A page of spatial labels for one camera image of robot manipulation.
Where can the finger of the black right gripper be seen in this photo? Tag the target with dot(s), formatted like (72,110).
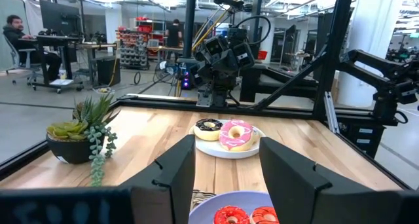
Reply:
(244,55)
(213,48)

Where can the round woven wicker mat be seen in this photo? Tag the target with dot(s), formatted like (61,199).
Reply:
(198,197)

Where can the round purple plate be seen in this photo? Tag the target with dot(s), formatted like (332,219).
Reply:
(203,214)

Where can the black computer monitor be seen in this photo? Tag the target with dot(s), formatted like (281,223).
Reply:
(60,17)

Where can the red bin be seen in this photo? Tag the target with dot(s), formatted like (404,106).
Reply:
(262,55)

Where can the large chocolate iced donut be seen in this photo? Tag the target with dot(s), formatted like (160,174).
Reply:
(201,134)

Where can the round white plate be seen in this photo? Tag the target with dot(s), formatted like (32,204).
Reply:
(212,150)

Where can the small red striped donut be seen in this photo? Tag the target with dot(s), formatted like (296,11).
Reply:
(262,215)

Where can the parts shelf with red bins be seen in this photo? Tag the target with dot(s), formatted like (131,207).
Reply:
(132,53)

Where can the computer tower with purple light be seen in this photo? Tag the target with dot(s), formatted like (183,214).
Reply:
(186,80)

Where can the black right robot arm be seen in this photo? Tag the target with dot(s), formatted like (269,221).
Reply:
(216,83)

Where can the round floor fan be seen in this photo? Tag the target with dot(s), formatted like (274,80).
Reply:
(165,71)

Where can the black workbench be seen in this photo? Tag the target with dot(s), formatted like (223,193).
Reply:
(271,83)

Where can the black rolling desk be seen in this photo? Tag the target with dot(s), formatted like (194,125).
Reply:
(59,39)

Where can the seated person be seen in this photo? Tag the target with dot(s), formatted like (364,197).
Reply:
(16,37)

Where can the grey office chair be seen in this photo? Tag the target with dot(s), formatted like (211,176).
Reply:
(27,58)

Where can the black cabinet box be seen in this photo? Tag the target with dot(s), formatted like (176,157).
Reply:
(108,70)

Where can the black control box with labels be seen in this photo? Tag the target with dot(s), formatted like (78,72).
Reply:
(373,148)

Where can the standing person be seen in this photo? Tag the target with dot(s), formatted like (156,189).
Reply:
(173,35)

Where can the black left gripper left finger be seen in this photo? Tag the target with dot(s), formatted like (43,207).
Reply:
(170,184)

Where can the large pink iced donut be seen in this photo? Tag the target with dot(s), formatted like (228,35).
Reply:
(229,143)

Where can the small red sprinkled donut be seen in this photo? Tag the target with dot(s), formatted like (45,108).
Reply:
(222,215)

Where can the silver aluminium strut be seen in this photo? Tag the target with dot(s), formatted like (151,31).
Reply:
(330,112)

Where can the potted succulent plant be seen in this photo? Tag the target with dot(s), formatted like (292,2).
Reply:
(72,152)

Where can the wooden work table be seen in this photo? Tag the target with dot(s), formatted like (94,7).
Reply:
(98,46)

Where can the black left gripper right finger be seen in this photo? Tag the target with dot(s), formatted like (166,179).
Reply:
(301,194)

